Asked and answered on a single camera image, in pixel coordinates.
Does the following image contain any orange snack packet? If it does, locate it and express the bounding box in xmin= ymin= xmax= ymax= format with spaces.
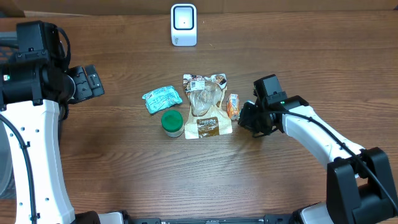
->
xmin=226 ymin=93 xmax=240 ymax=120

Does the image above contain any clear brown snack bag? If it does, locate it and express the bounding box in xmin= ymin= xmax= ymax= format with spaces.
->
xmin=183 ymin=73 xmax=233 ymax=139

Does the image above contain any teal wet wipes pack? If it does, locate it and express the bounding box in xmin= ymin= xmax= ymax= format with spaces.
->
xmin=142 ymin=86 xmax=182 ymax=114

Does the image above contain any green lid plastic jar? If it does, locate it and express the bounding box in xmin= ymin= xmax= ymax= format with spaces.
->
xmin=161 ymin=110 xmax=184 ymax=138

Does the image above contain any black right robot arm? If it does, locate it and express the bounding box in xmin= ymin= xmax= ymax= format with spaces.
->
xmin=238 ymin=75 xmax=397 ymax=224

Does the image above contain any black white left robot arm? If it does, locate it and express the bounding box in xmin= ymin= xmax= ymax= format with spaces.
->
xmin=1 ymin=21 xmax=127 ymax=223

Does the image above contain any white barcode scanner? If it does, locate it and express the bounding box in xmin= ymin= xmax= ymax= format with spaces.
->
xmin=170 ymin=3 xmax=197 ymax=47

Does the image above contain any grey plastic mesh basket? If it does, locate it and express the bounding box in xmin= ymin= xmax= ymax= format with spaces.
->
xmin=0 ymin=30 xmax=19 ymax=200

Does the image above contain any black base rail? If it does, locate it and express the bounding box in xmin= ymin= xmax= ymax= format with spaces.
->
xmin=125 ymin=214 xmax=300 ymax=224

